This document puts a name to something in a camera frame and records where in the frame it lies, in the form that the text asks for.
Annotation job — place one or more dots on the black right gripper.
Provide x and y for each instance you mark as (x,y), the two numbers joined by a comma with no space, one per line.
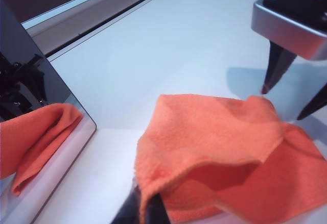
(301,9)

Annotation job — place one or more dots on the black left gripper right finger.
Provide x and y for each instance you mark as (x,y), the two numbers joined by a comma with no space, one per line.
(157,211)

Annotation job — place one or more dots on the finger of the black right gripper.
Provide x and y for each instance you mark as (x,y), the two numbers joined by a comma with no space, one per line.
(315,104)

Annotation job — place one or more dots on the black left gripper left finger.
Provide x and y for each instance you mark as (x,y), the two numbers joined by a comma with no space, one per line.
(130,206)

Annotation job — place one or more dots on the orange microfibre cloth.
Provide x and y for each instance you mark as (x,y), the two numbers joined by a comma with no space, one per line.
(204,132)

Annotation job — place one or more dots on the box under cloth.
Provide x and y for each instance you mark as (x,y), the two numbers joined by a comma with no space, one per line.
(25,86)

